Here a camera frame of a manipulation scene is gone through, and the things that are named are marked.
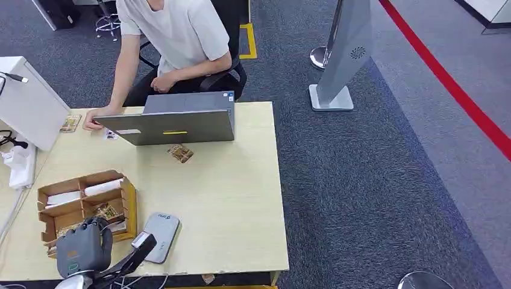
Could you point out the wooden card box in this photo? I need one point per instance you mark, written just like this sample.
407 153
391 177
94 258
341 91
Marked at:
129 207

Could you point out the pale grey card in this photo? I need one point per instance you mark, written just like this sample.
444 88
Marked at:
117 227

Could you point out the chrome round base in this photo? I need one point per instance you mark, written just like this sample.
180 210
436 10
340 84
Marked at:
318 58
423 282

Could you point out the grey card reader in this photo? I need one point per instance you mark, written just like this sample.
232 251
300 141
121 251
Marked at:
161 231

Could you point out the brown printed card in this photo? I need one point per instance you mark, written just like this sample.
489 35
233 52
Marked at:
68 231
181 153
105 211
71 123

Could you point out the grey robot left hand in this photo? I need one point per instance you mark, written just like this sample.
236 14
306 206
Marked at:
84 249

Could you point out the small white printed card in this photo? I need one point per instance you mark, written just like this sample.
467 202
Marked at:
111 135

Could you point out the black cabinet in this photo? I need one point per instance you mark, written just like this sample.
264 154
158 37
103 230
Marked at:
60 12

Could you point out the grey laptop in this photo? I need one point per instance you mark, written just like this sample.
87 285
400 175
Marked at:
179 127

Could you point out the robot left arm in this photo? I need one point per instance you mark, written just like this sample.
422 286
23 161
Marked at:
74 284

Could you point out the white partition panel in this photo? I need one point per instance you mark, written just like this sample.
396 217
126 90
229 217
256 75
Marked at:
491 8

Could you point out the person's right hand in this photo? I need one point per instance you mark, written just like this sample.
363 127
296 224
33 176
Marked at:
95 113

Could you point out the white power strip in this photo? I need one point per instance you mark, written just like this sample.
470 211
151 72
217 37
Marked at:
18 165

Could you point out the white card stack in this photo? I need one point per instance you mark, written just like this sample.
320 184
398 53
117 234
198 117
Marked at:
64 198
104 187

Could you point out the grey kiosk stand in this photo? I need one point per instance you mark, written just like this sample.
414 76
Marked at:
347 40

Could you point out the person's left hand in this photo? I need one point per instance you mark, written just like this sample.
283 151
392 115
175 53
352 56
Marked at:
163 82

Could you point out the brown paper tag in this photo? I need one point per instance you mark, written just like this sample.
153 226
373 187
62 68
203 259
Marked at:
208 279

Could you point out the white box case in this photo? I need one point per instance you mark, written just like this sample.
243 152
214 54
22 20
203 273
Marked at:
32 107

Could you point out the black office chair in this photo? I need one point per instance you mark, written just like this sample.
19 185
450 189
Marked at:
233 24

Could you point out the black camera bracket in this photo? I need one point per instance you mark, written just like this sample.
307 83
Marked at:
127 261

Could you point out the chrome leg stool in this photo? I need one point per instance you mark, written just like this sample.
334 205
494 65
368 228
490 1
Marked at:
107 22

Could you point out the person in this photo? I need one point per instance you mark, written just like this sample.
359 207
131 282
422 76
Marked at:
179 32

